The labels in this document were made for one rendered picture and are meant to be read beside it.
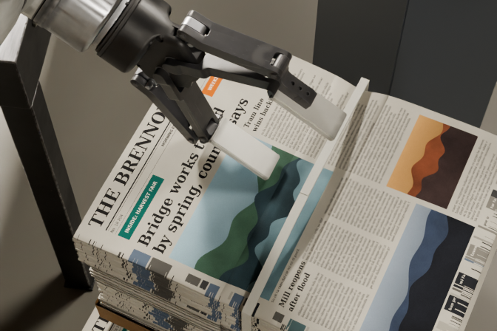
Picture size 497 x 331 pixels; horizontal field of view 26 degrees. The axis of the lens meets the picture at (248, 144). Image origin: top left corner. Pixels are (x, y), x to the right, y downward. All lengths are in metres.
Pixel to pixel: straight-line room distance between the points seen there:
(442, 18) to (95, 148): 1.13
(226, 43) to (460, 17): 0.55
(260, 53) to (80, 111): 1.50
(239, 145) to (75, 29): 0.21
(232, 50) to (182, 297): 0.27
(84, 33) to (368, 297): 0.36
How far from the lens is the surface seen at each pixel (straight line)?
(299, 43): 2.47
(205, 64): 0.95
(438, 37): 1.42
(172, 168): 1.08
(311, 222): 1.05
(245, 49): 0.92
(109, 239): 1.05
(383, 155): 1.09
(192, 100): 1.03
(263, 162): 1.06
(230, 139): 1.06
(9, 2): 0.81
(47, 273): 2.22
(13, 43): 1.51
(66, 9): 0.94
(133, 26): 0.95
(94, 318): 1.27
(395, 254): 1.04
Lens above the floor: 2.00
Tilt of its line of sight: 60 degrees down
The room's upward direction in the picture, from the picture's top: straight up
